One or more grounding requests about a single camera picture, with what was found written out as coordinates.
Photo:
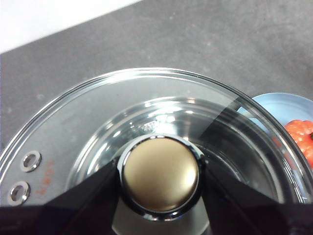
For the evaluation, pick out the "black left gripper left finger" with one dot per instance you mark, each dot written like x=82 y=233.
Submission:
x=73 y=215

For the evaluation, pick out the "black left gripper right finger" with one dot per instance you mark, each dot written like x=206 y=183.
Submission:
x=244 y=213

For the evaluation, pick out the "glass lid with green knob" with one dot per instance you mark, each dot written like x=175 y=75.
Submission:
x=160 y=176

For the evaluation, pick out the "orange toy pumpkin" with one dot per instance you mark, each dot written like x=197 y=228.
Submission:
x=299 y=133

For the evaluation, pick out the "pale green electric steamer pot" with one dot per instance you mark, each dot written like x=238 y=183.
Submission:
x=117 y=137

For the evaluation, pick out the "blue round plate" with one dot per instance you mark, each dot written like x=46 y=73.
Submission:
x=276 y=105

